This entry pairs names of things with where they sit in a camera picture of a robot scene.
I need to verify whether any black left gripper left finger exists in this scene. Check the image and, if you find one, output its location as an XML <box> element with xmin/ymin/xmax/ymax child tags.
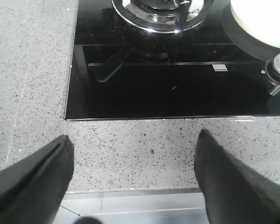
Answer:
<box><xmin>0</xmin><ymin>135</ymin><xmax>74</xmax><ymax>224</ymax></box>

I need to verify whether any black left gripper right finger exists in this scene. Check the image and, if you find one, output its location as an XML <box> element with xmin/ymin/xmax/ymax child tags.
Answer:
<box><xmin>194</xmin><ymin>129</ymin><xmax>280</xmax><ymax>224</ymax></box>

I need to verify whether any white plate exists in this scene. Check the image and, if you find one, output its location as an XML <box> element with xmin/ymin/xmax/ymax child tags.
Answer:
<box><xmin>231</xmin><ymin>0</ymin><xmax>280</xmax><ymax>49</ymax></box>

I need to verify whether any grey cabinet front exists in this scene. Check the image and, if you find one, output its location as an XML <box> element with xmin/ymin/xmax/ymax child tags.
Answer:
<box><xmin>54</xmin><ymin>189</ymin><xmax>209</xmax><ymax>224</ymax></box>

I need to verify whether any silver left stove knob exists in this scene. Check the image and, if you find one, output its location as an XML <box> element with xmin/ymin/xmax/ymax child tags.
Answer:
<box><xmin>265</xmin><ymin>53</ymin><xmax>280</xmax><ymax>96</ymax></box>

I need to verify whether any black glass cooktop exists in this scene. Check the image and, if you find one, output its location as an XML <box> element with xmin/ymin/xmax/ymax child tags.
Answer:
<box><xmin>65</xmin><ymin>0</ymin><xmax>280</xmax><ymax>121</ymax></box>

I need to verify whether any black left burner grate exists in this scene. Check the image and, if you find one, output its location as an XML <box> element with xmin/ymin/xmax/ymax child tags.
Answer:
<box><xmin>112</xmin><ymin>0</ymin><xmax>213</xmax><ymax>34</ymax></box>

